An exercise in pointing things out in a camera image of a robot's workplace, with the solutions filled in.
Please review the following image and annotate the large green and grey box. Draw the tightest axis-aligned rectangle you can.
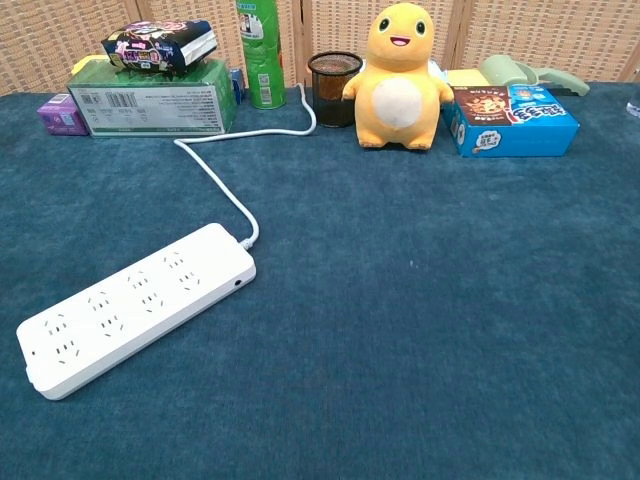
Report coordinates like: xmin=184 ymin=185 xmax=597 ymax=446
xmin=66 ymin=58 xmax=238 ymax=138

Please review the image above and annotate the wicker folding screen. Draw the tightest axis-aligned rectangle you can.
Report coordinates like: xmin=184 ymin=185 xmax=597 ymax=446
xmin=0 ymin=0 xmax=640 ymax=96

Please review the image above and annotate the green lint roller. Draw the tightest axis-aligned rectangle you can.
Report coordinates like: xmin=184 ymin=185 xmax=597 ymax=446
xmin=479 ymin=53 xmax=591 ymax=97

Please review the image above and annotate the small blue carton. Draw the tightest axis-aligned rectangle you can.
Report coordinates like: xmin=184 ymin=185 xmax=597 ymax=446
xmin=228 ymin=67 xmax=247 ymax=105

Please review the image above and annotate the blue carpet mat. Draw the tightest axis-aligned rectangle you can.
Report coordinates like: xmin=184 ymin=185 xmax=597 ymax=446
xmin=0 ymin=82 xmax=640 ymax=480

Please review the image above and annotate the black mesh pen holder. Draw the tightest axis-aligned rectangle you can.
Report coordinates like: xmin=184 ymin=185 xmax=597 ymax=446
xmin=307 ymin=50 xmax=364 ymax=128

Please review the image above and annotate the white power cable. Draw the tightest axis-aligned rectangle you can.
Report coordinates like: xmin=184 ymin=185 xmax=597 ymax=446
xmin=173 ymin=82 xmax=318 ymax=250

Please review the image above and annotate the white power strip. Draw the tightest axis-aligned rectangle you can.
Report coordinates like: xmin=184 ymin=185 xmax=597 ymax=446
xmin=15 ymin=222 xmax=257 ymax=402

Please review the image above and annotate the yellow plush toy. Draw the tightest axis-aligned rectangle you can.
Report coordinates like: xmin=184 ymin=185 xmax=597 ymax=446
xmin=341 ymin=2 xmax=455 ymax=150

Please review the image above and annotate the small purple box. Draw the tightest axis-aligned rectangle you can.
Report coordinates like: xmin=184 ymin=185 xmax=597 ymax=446
xmin=36 ymin=92 xmax=90 ymax=137

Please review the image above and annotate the black snack bag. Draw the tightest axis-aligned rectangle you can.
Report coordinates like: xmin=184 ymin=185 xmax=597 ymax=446
xmin=100 ymin=18 xmax=219 ymax=76

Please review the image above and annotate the blue cookie box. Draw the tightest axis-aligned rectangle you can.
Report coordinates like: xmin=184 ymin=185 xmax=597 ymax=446
xmin=441 ymin=83 xmax=581 ymax=159

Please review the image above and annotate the green chips can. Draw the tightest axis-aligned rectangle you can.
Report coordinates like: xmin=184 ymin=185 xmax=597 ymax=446
xmin=234 ymin=0 xmax=288 ymax=110

